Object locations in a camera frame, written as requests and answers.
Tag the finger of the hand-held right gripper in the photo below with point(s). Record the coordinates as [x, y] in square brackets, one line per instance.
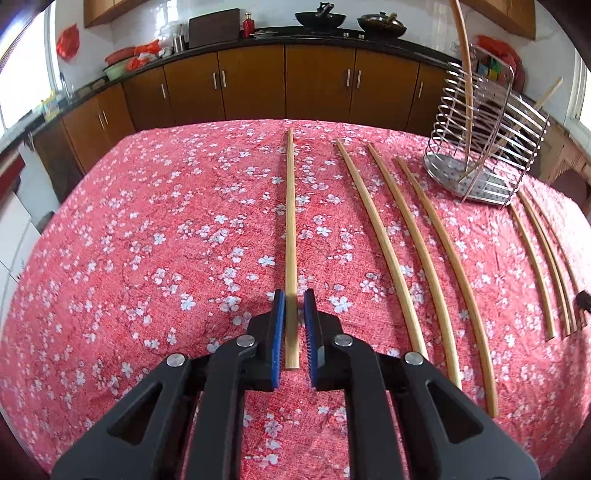
[583, 301]

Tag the red hanging plastic bag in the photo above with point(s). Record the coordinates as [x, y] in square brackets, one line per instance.
[68, 42]

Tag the red bottle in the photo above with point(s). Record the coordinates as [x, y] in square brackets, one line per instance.
[249, 27]

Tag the dark cutting board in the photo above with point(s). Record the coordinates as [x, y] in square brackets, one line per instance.
[214, 27]

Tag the red floral tablecloth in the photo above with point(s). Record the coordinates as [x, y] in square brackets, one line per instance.
[161, 230]

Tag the red plastic basin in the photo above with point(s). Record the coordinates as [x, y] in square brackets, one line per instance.
[120, 55]

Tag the black kitchen countertop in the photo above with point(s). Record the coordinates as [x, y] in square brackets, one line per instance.
[277, 40]

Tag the steel canister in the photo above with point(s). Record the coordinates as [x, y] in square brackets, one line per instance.
[179, 44]

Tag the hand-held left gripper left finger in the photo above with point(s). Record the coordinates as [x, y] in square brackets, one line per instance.
[278, 332]

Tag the light wooden chopstick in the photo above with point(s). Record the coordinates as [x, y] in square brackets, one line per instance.
[430, 277]
[390, 249]
[462, 286]
[549, 92]
[291, 221]

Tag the metal faucet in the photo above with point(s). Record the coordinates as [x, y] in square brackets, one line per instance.
[65, 85]

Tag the brown wooden chopstick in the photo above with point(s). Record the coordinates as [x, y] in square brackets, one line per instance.
[465, 55]
[535, 267]
[552, 261]
[561, 263]

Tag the wok with dark lid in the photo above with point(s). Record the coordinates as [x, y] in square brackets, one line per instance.
[381, 25]

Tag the large red plastic bag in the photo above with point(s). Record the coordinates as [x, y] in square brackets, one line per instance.
[496, 48]

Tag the colourful small boxes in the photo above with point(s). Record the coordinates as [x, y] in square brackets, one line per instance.
[489, 68]

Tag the brown lower kitchen cabinets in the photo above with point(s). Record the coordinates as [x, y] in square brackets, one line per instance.
[249, 87]

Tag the white framed window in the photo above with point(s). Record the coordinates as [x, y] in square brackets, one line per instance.
[23, 69]
[584, 92]

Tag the clear plastic bag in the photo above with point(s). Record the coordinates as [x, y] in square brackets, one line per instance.
[173, 30]

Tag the black gas stove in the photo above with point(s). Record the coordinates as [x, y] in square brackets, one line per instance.
[300, 33]

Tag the orange plastic bag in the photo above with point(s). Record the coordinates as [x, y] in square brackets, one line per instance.
[145, 53]

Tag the green plastic basin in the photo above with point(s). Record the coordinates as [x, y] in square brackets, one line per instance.
[115, 71]

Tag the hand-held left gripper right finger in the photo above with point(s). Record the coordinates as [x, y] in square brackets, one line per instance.
[310, 332]

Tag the small plate of food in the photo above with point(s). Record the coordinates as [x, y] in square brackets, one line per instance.
[263, 32]

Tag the black wok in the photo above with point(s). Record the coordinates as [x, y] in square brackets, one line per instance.
[321, 19]

